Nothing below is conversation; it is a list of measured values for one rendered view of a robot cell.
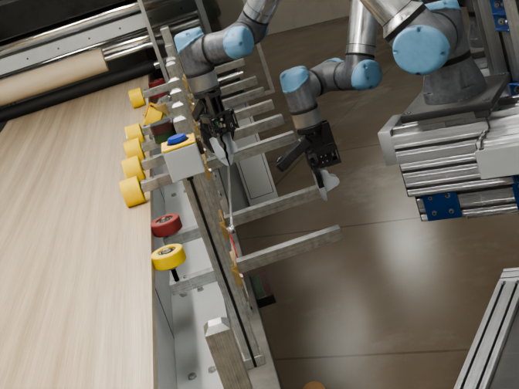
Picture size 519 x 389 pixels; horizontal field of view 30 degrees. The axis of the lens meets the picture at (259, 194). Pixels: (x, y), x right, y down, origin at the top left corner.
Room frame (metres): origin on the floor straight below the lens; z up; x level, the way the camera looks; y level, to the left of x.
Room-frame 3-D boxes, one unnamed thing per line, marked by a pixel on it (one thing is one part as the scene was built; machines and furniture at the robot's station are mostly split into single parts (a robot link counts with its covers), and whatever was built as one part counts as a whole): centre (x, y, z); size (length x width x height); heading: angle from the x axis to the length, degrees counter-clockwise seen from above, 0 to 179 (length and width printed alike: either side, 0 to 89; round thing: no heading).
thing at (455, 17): (2.26, -0.52, 1.20); 0.13 x 0.12 x 0.14; 151
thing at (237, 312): (1.90, 0.12, 0.93); 0.05 x 0.05 x 0.45; 1
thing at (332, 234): (2.21, 0.06, 0.81); 0.44 x 0.03 x 0.04; 91
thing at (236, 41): (2.40, -0.05, 1.30); 0.11 x 0.11 x 0.08; 61
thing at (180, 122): (2.42, 0.13, 0.93); 0.04 x 0.04 x 0.48; 1
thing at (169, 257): (2.20, 0.25, 0.85); 0.08 x 0.08 x 0.11
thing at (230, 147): (2.43, 0.03, 1.04); 0.06 x 0.03 x 0.09; 21
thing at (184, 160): (1.91, 0.12, 1.18); 0.07 x 0.07 x 0.08; 1
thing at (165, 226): (2.45, 0.26, 0.85); 0.08 x 0.08 x 0.11
